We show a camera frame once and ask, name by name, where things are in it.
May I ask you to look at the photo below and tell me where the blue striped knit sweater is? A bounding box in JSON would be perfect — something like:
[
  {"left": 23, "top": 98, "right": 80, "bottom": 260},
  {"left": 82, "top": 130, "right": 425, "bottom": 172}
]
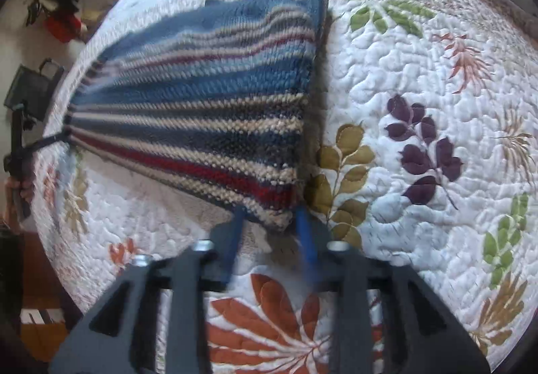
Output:
[{"left": 62, "top": 0, "right": 328, "bottom": 230}]

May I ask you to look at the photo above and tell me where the person's left hand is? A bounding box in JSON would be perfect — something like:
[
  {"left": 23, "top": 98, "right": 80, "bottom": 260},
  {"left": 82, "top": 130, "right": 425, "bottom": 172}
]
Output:
[{"left": 3, "top": 176, "right": 34, "bottom": 235}]

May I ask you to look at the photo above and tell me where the red and black bag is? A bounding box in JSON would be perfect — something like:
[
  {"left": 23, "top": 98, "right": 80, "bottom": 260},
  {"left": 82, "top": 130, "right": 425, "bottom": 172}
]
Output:
[{"left": 25, "top": 0, "right": 85, "bottom": 43}]

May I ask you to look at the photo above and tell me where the white floral quilted bedspread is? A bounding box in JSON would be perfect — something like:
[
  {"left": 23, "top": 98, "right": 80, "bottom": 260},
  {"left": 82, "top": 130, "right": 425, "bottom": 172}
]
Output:
[{"left": 32, "top": 0, "right": 537, "bottom": 373}]

